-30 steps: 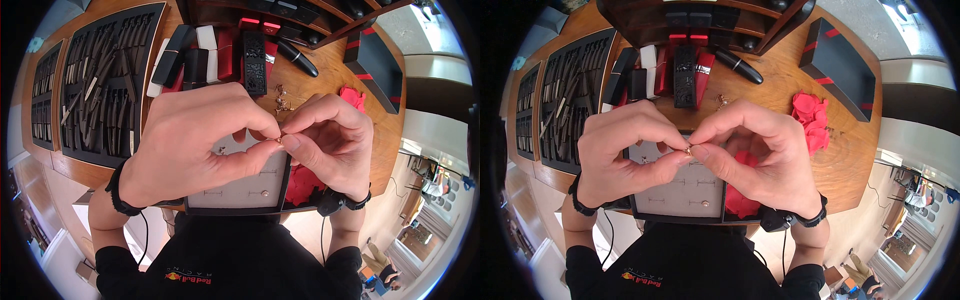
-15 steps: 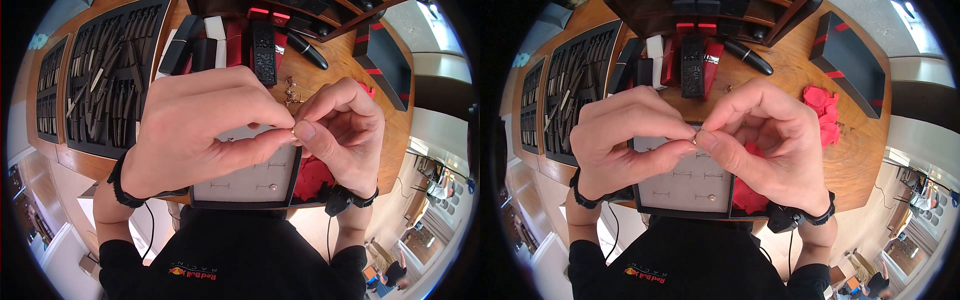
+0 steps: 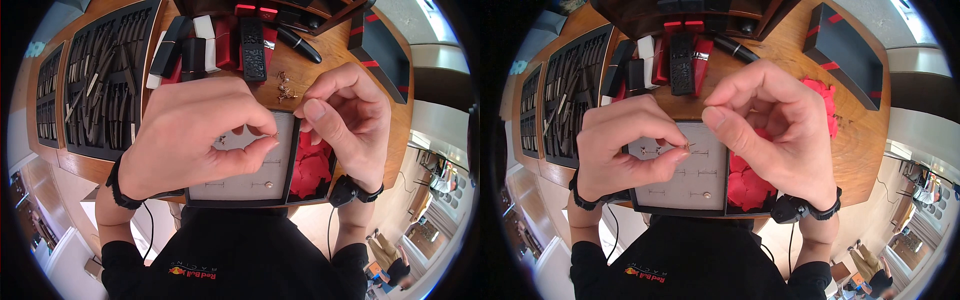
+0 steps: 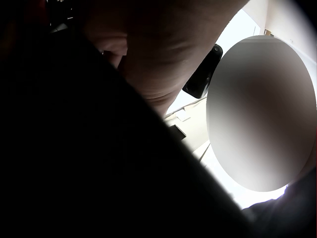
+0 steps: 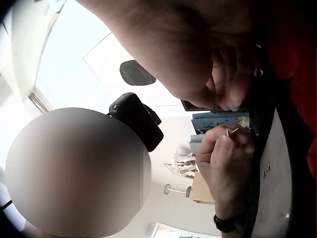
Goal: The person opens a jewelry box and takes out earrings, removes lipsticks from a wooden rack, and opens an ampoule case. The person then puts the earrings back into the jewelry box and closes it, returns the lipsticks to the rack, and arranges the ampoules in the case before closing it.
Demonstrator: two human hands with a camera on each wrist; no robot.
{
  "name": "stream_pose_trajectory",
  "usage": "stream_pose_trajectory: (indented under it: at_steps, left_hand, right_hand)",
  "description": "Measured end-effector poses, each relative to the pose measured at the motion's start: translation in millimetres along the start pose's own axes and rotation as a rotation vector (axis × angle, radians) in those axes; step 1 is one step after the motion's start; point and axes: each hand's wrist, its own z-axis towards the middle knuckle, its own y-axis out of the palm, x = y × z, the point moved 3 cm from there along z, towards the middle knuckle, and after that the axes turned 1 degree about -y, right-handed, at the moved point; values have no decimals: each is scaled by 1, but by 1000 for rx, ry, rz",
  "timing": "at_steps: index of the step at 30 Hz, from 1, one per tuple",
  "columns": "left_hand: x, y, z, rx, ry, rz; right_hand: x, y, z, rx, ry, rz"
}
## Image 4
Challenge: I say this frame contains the person's left hand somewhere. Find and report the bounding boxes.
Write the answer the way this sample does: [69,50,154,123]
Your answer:
[82,0,250,116]

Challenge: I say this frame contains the person's left fingers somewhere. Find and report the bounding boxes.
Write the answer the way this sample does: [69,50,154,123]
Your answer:
[83,20,129,72]

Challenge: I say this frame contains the large black object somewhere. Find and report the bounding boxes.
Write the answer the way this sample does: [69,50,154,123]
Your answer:
[0,0,255,238]

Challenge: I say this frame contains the person's body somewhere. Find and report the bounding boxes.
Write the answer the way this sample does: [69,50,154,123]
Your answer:
[241,185,317,238]

